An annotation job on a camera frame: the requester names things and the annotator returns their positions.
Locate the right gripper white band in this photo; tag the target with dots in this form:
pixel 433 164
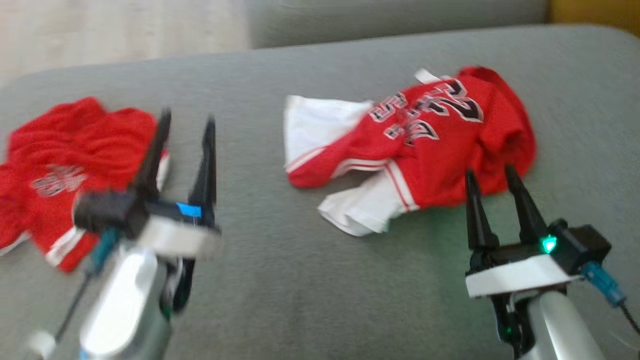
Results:
pixel 520 277

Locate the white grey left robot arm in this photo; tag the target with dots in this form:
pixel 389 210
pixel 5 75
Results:
pixel 120 310

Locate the wide grey sofa seat cushion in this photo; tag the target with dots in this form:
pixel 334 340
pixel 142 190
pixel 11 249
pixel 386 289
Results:
pixel 300 280

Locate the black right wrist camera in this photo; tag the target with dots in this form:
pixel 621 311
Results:
pixel 580 247

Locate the red shorts with white stripe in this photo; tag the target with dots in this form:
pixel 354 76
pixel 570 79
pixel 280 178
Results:
pixel 75 145

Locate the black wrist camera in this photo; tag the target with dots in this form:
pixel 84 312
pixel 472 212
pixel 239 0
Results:
pixel 102 212
pixel 580 247

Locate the red white basketball jersey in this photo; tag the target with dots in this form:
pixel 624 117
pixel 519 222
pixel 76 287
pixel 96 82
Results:
pixel 450 160

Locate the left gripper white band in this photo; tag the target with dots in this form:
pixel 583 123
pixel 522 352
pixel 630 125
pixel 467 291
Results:
pixel 180 237

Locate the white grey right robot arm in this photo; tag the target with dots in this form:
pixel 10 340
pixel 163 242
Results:
pixel 560 325

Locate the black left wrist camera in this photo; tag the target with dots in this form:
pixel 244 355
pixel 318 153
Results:
pixel 102 212

